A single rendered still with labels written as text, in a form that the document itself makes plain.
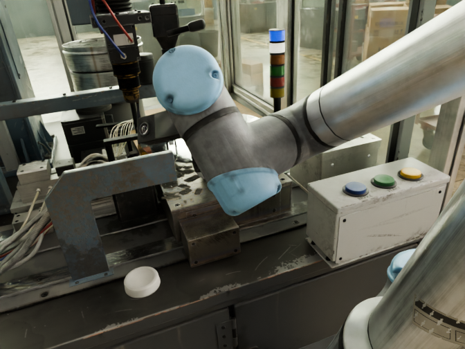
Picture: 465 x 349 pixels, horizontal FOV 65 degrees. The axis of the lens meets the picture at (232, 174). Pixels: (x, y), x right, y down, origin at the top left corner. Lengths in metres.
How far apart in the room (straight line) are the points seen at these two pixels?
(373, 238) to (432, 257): 0.55
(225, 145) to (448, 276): 0.24
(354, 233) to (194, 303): 0.35
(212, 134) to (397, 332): 0.25
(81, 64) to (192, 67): 1.13
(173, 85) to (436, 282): 0.29
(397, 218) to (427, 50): 0.52
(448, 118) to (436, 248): 0.64
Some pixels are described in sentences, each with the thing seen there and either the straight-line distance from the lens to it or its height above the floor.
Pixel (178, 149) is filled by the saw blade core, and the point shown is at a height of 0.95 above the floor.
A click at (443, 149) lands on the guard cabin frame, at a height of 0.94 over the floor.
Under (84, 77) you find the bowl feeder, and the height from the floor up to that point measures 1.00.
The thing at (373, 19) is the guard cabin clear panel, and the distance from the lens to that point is 1.07.
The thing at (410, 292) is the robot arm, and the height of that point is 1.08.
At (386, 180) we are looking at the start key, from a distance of 0.81.
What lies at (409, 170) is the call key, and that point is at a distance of 0.86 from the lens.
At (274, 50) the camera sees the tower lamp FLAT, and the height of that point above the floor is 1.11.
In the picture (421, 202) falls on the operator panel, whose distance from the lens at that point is 0.87.
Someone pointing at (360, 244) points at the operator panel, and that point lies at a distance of 0.81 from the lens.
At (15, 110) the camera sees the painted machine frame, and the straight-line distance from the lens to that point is 1.09.
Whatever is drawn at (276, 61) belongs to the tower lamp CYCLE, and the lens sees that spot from 1.09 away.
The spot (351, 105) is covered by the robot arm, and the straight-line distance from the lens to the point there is 0.41.
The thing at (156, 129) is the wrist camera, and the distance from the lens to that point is 0.60.
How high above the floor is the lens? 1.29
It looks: 28 degrees down
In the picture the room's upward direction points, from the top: 4 degrees counter-clockwise
